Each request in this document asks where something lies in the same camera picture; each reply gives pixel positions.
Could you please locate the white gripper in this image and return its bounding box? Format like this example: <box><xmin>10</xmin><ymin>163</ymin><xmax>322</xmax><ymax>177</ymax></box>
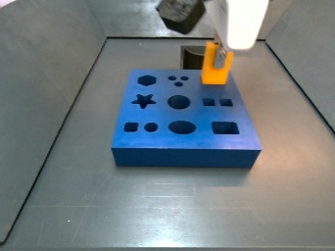
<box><xmin>205</xmin><ymin>0</ymin><xmax>270</xmax><ymax>69</ymax></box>

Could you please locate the orange arch object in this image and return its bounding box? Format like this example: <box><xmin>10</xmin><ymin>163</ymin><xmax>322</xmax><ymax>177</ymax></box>
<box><xmin>202</xmin><ymin>41</ymin><xmax>235</xmax><ymax>84</ymax></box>

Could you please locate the blue shape sorter block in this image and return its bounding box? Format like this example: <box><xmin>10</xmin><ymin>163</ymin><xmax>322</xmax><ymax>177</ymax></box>
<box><xmin>111</xmin><ymin>70</ymin><xmax>262</xmax><ymax>168</ymax></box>

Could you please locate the black camera box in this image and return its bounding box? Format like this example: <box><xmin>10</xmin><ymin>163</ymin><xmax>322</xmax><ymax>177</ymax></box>
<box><xmin>157</xmin><ymin>0</ymin><xmax>206</xmax><ymax>34</ymax></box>

